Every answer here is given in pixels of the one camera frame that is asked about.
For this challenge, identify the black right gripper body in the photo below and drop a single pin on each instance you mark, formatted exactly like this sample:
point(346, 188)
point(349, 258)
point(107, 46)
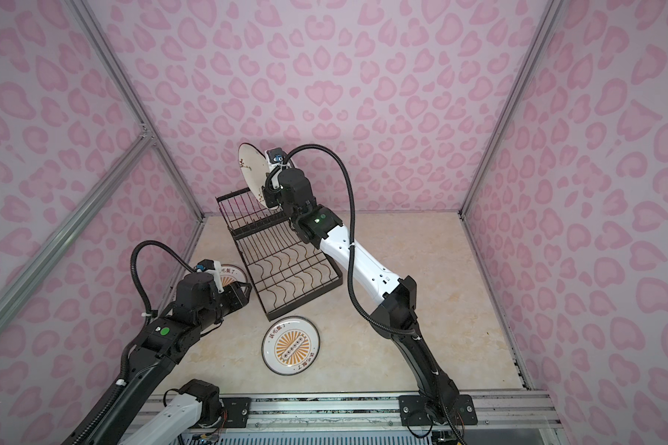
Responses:
point(273, 197)

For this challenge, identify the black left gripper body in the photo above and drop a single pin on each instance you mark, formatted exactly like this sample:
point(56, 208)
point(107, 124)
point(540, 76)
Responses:
point(237, 295)

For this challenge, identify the cream floral rim plate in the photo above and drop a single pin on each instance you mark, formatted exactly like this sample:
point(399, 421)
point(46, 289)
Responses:
point(254, 168)

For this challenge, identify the orange sunburst plate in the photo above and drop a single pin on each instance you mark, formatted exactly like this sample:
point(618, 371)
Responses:
point(290, 346)
point(229, 274)

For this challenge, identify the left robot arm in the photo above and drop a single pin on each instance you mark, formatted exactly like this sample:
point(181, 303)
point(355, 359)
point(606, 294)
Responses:
point(147, 360)

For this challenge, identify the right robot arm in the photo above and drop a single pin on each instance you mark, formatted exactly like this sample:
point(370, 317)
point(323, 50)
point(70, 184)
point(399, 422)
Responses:
point(385, 300)

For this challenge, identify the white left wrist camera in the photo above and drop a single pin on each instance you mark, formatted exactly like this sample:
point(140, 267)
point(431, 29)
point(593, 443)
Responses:
point(214, 269)

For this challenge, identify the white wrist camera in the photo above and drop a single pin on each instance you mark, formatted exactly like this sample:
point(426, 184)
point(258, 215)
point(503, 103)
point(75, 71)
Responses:
point(214, 269)
point(275, 159)

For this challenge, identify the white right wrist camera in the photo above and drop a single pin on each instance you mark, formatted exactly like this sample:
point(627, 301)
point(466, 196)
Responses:
point(275, 159)

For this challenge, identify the black wire dish rack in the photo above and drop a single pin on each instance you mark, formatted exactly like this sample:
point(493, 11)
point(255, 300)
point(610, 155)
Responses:
point(286, 273)

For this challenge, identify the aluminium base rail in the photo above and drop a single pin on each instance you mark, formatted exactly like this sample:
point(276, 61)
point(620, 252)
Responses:
point(481, 417)

